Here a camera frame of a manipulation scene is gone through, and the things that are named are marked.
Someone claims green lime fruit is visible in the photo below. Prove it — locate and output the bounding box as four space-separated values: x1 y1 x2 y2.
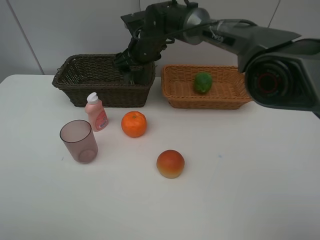
193 72 213 94

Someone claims orange tangerine fruit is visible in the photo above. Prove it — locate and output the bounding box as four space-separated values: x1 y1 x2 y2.
121 111 148 138

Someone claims dark brown wicker basket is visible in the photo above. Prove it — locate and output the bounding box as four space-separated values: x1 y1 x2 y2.
52 54 156 108

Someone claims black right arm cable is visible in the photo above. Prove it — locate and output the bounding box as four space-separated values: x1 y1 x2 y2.
172 0 200 8

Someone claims pink bottle white cap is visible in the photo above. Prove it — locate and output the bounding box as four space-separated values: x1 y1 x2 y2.
85 92 108 132

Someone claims red yellow peach fruit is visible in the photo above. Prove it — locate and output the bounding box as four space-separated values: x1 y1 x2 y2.
156 149 185 179

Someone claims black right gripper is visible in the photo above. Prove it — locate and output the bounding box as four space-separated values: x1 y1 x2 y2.
113 38 165 75

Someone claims light orange wicker basket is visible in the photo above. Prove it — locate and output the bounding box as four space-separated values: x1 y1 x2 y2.
161 64 252 110

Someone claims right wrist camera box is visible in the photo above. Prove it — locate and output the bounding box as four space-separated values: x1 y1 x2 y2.
120 11 145 34

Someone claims translucent purple plastic cup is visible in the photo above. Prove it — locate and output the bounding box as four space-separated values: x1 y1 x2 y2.
59 119 98 164

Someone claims dark green pump bottle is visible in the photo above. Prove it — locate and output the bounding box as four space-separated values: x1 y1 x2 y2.
131 64 151 85

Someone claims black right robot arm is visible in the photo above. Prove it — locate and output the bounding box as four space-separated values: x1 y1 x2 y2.
114 0 320 115

